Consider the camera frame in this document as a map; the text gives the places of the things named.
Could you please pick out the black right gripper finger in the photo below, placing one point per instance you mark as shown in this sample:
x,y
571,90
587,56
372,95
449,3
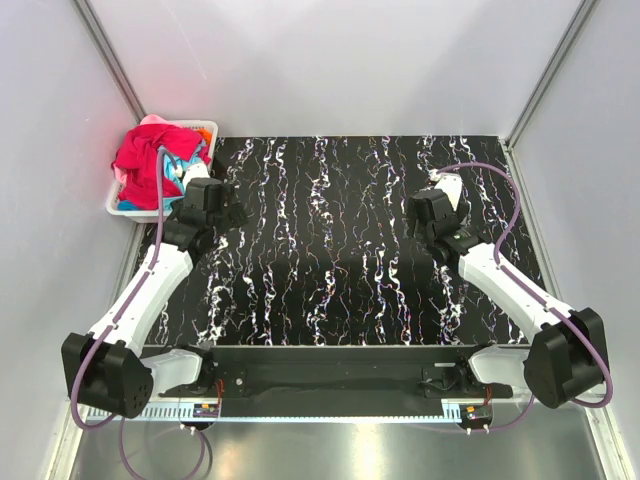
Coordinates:
x,y
415,226
412,211

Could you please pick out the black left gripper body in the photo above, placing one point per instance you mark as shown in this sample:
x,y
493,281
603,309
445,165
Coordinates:
x,y
217,218

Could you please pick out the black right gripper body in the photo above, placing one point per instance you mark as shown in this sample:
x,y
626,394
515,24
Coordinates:
x,y
461,213

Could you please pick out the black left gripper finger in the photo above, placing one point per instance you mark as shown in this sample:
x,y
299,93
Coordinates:
x,y
233,216
228,195

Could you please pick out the red t-shirt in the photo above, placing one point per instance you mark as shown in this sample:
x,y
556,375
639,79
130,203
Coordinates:
x,y
174,138

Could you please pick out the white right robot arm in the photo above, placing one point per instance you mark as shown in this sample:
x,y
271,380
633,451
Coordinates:
x,y
567,352

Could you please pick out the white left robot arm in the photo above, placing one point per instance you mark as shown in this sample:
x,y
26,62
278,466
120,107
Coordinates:
x,y
105,368

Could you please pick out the light blue t-shirt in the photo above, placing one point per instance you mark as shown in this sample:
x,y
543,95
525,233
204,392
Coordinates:
x,y
140,192

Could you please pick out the orange t-shirt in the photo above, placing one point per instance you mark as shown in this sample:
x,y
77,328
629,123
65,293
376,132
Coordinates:
x,y
206,134

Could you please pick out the white plastic laundry basket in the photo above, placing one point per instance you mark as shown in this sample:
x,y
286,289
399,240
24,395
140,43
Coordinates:
x,y
136,217

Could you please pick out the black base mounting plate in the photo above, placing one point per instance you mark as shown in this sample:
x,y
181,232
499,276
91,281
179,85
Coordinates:
x,y
319,382

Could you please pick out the right electronics board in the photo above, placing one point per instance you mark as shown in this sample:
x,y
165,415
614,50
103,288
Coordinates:
x,y
475,412

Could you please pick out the electronics board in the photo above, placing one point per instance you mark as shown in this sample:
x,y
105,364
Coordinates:
x,y
475,412
206,410

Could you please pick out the left electronics board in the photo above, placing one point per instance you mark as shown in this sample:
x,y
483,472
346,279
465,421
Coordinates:
x,y
206,410

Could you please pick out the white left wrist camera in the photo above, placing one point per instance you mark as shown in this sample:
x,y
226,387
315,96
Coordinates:
x,y
195,170

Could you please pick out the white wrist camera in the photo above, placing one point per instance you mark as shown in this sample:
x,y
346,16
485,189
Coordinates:
x,y
195,170
450,184

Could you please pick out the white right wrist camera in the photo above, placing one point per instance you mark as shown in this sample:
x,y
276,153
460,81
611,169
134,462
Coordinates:
x,y
450,184

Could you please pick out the white slotted cable duct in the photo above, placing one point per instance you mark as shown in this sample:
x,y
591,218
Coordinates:
x,y
182,411

